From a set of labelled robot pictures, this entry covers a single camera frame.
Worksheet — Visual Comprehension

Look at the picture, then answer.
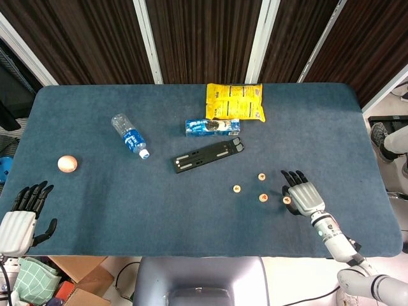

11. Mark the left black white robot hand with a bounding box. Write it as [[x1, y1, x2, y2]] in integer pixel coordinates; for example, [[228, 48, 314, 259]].
[[0, 180, 59, 256]]

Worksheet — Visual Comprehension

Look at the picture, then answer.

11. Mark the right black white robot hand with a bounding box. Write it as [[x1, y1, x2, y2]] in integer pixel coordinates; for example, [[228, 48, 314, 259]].
[[280, 170, 326, 217]]

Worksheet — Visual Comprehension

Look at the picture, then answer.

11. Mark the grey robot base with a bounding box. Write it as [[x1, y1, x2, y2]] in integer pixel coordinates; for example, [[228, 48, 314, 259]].
[[132, 256, 270, 306]]

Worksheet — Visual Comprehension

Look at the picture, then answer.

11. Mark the green checked cloth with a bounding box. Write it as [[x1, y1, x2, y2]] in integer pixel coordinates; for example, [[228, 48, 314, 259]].
[[14, 257, 62, 303]]

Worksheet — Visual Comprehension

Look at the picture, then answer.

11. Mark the blue plastic object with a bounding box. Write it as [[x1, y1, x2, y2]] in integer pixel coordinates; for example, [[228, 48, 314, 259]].
[[0, 156, 13, 186]]

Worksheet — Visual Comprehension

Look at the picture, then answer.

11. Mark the red box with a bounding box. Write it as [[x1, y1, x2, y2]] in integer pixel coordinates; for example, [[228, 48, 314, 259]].
[[54, 280, 76, 301]]

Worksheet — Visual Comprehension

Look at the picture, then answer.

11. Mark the brown cardboard box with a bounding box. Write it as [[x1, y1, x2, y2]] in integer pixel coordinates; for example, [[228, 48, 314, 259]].
[[47, 256, 115, 306]]

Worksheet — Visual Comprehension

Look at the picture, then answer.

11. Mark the round wooden ball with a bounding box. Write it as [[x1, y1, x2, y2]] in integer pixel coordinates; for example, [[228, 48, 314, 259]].
[[57, 155, 78, 174]]

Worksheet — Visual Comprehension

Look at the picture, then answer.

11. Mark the grey sneaker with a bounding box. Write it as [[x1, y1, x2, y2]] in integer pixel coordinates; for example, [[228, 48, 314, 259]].
[[370, 122, 397, 164]]

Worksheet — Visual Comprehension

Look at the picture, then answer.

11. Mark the black folding stand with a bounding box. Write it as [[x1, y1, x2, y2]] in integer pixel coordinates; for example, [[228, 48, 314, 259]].
[[173, 136, 245, 175]]

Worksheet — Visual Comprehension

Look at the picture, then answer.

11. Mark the person's leg in light trousers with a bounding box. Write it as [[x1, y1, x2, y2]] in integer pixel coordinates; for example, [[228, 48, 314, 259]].
[[384, 126, 408, 157]]

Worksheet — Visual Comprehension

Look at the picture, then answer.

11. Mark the black flat stand base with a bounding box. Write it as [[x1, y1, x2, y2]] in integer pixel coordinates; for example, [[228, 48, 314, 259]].
[[368, 115, 408, 134]]

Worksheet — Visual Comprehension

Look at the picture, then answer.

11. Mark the black chair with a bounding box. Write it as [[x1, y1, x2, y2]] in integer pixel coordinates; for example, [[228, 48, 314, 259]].
[[0, 100, 22, 132]]

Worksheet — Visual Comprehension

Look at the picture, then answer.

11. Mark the blue cookie box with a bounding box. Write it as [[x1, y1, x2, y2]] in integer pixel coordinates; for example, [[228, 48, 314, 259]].
[[185, 119, 241, 138]]

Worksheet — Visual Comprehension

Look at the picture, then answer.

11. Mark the yellow snack bag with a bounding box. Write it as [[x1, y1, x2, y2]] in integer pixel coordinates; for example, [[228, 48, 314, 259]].
[[205, 83, 266, 123]]

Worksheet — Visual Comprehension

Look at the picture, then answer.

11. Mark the blue felt table cloth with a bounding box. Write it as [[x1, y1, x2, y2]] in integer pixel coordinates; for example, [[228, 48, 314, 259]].
[[0, 83, 403, 258]]

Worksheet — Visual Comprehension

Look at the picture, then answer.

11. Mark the clear bottle with blue label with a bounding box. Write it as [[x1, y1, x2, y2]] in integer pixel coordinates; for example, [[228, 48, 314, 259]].
[[110, 113, 150, 159]]

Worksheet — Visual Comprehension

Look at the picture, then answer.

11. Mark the long black floor cable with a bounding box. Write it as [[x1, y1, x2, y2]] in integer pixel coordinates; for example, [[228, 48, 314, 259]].
[[270, 285, 340, 306]]

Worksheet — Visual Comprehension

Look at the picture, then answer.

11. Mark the thin black cable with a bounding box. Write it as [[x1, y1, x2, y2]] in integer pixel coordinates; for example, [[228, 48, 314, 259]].
[[114, 261, 141, 301]]

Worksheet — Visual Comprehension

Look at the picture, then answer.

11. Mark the white partition frame post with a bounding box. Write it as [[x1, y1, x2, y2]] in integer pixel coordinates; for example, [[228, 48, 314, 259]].
[[245, 0, 281, 84], [361, 63, 408, 112], [297, 0, 349, 84], [133, 0, 164, 85], [0, 12, 59, 86]]

